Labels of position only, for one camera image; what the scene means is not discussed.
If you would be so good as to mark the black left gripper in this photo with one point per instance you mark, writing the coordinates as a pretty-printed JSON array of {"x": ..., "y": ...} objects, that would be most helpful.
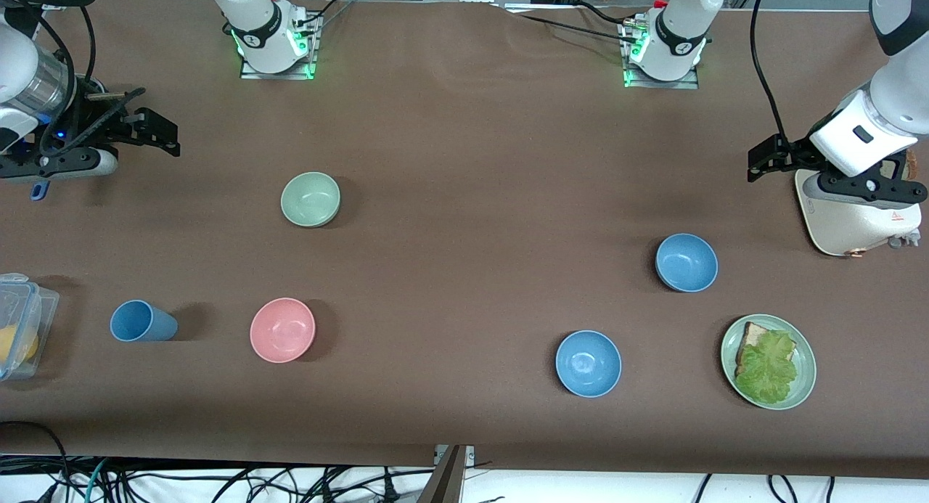
[{"x": 796, "y": 153}]

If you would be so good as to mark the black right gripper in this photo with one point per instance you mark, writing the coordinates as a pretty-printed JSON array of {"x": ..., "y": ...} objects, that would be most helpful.
[{"x": 93, "y": 118}]

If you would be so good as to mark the blue bowl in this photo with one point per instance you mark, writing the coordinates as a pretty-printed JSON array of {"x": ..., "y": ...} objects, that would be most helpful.
[
  {"x": 686, "y": 262},
  {"x": 588, "y": 363}
]

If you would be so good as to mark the green bowl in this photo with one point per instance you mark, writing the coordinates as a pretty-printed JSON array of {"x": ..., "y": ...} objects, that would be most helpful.
[{"x": 310, "y": 199}]

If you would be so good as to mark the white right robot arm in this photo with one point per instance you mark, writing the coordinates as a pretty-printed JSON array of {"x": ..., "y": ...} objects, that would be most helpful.
[{"x": 258, "y": 24}]

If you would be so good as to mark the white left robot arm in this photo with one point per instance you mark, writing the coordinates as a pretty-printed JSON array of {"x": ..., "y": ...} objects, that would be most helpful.
[{"x": 900, "y": 96}]

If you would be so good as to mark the pink bowl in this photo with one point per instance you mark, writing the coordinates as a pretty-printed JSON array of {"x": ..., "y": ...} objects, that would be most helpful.
[{"x": 282, "y": 329}]

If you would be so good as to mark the cream toaster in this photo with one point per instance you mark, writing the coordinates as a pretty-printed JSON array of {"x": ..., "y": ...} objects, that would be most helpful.
[{"x": 849, "y": 231}]

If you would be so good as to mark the blue plastic clip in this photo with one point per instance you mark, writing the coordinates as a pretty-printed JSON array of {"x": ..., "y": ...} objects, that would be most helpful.
[{"x": 39, "y": 191}]

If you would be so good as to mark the bread slice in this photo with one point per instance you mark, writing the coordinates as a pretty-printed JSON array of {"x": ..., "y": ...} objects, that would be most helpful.
[{"x": 753, "y": 334}]

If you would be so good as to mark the blue cup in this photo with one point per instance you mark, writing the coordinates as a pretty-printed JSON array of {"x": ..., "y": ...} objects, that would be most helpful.
[{"x": 141, "y": 321}]

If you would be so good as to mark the green plate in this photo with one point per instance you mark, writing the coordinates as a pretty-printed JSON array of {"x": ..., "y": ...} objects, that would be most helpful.
[{"x": 804, "y": 358}]

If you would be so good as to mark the green lettuce leaf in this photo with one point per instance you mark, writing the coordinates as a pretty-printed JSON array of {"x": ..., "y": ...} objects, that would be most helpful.
[{"x": 769, "y": 369}]

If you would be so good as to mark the clear plastic container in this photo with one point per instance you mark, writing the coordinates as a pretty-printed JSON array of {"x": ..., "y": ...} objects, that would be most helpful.
[{"x": 29, "y": 307}]

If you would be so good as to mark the yellow fruit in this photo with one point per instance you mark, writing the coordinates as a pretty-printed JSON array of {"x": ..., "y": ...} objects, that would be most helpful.
[{"x": 11, "y": 343}]

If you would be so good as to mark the brown table cover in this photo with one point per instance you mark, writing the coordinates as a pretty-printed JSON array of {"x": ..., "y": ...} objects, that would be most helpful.
[{"x": 464, "y": 125}]

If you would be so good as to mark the dark beam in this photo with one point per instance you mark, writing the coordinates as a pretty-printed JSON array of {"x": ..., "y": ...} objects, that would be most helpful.
[{"x": 446, "y": 485}]

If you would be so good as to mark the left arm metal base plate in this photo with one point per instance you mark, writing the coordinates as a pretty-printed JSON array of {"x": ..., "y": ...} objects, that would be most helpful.
[{"x": 693, "y": 82}]

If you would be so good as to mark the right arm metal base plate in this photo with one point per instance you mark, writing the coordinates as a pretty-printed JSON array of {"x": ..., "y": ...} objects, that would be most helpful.
[{"x": 250, "y": 71}]

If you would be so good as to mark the metal bracket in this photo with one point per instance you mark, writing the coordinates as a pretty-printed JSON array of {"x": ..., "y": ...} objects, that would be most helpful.
[{"x": 469, "y": 454}]

